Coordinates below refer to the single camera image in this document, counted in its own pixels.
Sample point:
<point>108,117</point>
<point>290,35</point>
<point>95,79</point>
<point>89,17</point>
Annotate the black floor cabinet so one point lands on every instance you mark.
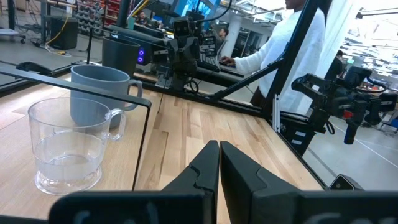
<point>63,32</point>

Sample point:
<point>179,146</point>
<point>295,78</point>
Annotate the tall dark cup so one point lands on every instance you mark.
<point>119,57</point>

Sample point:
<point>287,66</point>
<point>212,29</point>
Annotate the person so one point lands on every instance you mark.
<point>142,18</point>
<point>335,65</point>
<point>222,33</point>
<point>267,46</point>

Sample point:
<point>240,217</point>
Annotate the blue screen monitor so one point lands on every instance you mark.
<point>189,7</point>

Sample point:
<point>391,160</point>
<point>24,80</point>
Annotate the storage rack with bins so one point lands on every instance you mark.
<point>96,14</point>

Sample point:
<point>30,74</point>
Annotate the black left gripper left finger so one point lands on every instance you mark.
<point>199,186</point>

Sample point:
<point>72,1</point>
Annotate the black pole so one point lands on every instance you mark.
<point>123,12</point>

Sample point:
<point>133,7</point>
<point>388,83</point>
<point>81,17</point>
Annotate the small black box device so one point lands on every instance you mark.
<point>343,183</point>

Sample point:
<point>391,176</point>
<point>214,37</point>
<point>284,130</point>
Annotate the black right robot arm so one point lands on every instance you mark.
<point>209,46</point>

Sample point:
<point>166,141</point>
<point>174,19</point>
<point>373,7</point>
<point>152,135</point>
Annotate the white wheeled cart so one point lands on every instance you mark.
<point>11,33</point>

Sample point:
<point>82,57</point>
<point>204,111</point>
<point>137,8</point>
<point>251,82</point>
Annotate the black box purple lights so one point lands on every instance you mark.
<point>146,56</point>

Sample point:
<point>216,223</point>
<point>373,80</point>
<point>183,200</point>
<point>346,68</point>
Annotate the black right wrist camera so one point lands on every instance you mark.
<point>183,28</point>

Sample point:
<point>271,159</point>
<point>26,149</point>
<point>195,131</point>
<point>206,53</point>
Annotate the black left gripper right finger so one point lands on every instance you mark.
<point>242,186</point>

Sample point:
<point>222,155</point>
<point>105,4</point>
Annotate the teal object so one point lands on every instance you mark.
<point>131,23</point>

